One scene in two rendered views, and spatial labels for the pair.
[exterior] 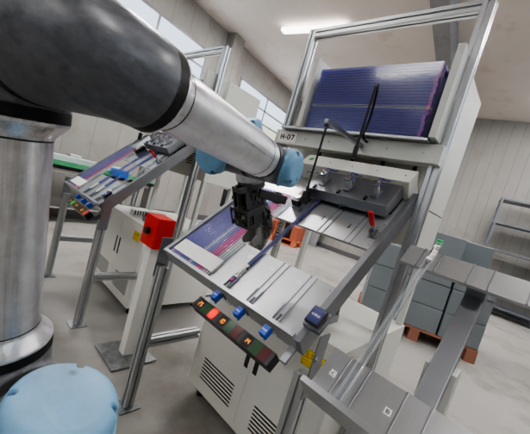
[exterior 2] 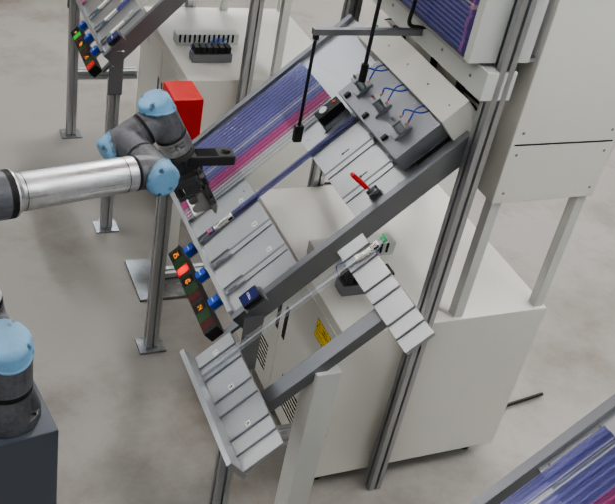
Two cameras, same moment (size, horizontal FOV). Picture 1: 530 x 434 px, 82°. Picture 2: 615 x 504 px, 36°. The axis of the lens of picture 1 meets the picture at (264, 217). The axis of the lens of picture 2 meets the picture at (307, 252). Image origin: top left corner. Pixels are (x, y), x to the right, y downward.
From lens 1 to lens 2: 1.65 m
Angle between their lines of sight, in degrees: 35
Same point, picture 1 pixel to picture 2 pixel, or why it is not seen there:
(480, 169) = not seen: outside the picture
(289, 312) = (243, 284)
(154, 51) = not seen: outside the picture
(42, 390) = not seen: outside the picture
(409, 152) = (459, 68)
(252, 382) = (281, 347)
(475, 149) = not seen: outside the picture
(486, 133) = not seen: outside the picture
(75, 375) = (10, 326)
